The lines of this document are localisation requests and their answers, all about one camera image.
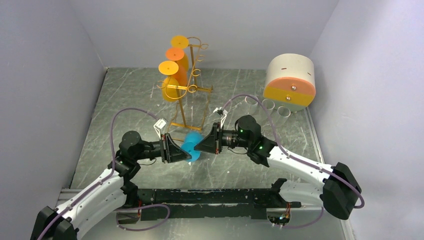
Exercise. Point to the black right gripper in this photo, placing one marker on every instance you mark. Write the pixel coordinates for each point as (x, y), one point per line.
(213, 142)

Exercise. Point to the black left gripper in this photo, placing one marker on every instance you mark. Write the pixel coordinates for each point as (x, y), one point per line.
(170, 151)

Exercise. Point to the blue wine glass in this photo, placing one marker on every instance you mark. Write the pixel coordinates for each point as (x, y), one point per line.
(190, 141)

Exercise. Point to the gold wire glass rack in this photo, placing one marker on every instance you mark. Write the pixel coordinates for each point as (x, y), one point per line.
(193, 51)

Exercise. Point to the clear wine glass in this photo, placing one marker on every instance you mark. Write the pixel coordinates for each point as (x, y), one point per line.
(250, 105)
(282, 115)
(266, 112)

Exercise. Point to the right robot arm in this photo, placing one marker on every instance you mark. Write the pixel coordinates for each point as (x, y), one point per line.
(332, 187)

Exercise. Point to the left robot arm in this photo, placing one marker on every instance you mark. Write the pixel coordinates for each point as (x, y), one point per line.
(113, 189)

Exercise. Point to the yellow wine glass left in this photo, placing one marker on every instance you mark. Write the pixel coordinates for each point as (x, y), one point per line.
(169, 68)

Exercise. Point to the yellow wine glass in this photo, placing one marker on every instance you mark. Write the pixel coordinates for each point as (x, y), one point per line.
(180, 41)
(169, 68)

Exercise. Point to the orange wine glass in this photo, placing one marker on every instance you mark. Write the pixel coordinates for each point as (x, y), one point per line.
(181, 75)

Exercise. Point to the yellow wine glass right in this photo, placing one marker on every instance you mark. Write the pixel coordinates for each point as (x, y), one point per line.
(180, 41)

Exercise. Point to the round beige drawer cabinet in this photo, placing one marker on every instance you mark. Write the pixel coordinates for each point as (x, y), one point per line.
(290, 81)

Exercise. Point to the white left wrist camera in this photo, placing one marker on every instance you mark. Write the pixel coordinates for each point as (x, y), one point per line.
(160, 125)

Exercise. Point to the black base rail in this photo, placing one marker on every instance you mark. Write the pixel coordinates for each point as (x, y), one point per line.
(207, 203)

